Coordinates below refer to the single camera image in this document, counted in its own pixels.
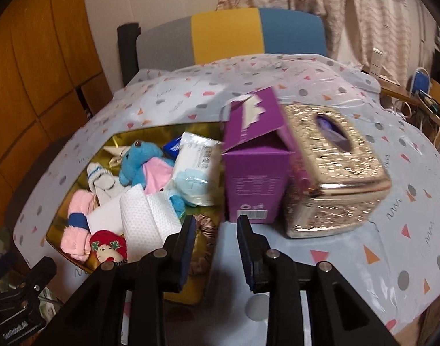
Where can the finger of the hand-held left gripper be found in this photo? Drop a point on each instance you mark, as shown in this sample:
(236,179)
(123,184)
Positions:
(41,272)

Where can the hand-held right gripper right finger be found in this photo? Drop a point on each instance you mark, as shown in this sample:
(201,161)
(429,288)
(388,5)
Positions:
(245,252)

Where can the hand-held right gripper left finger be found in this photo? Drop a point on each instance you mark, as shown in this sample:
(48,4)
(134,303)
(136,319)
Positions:
(186,248)

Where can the brown satin scrunchie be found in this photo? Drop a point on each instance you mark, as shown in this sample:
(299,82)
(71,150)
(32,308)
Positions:
(205,225)

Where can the white textured cloth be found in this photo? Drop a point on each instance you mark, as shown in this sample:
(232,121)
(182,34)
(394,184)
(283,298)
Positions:
(137,220)

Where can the blue face mask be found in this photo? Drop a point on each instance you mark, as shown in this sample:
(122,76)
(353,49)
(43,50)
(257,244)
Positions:
(193,185)

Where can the red plush toy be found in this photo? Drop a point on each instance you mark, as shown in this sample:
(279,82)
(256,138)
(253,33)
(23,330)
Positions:
(104,238)

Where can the pink sock with blue band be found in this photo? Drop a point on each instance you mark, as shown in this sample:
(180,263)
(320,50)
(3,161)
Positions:
(77,202)

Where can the purple cardboard box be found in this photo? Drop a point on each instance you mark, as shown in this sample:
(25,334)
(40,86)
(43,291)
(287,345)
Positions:
(252,173)

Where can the white wipes pack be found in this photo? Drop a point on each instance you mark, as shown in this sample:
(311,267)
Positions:
(202,158)

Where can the blue plush toy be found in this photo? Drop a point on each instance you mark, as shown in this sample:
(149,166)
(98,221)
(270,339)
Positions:
(137,162)

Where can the small blue packet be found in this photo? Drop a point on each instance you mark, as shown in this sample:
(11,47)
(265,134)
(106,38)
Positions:
(172,147)

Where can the white striped sock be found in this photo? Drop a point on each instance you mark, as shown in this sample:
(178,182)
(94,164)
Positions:
(101,183)

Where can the gold square tin box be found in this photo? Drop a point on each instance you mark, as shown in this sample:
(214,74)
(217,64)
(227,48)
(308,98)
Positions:
(113,142)

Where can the gold ornate tissue box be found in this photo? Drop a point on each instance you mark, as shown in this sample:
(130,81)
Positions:
(335,187)

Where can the patterned plastic tablecloth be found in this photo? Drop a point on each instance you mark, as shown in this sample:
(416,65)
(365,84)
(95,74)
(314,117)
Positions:
(349,86)

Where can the wooden wardrobe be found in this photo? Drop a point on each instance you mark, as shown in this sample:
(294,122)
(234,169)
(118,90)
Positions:
(36,61)

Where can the grey yellow blue chair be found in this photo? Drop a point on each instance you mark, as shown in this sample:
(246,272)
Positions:
(223,32)

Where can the wooden desk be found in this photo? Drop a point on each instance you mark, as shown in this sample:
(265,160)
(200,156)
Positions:
(396,92)

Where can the tall white box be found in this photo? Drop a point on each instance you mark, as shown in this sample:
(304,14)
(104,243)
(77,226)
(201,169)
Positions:
(376,63)

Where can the dark green bundle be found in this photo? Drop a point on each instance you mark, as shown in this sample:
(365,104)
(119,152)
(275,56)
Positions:
(434,106)

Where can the blue folding chair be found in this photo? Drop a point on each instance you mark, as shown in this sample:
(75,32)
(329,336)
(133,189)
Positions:
(419,79)

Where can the beige patterned curtain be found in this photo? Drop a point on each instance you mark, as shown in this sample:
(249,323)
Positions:
(367,14)

